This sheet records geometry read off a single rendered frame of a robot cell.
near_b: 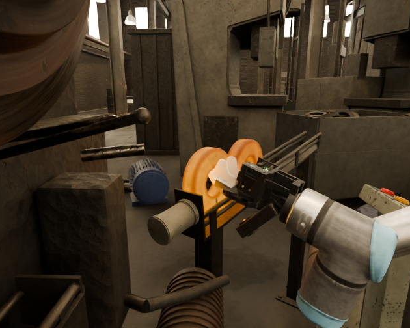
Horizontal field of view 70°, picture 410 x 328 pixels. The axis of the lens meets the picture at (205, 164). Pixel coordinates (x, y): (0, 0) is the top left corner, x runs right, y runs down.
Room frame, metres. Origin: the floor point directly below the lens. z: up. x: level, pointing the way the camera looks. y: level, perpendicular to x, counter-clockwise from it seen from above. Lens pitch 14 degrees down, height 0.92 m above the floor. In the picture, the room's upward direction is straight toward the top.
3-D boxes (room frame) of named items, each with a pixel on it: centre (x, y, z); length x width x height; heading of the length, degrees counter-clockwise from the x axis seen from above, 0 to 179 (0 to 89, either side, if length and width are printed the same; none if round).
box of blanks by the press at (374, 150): (2.56, -1.20, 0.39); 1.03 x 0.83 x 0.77; 103
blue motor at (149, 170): (2.43, 0.50, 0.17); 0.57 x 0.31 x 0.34; 18
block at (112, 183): (0.40, 0.18, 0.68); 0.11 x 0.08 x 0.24; 88
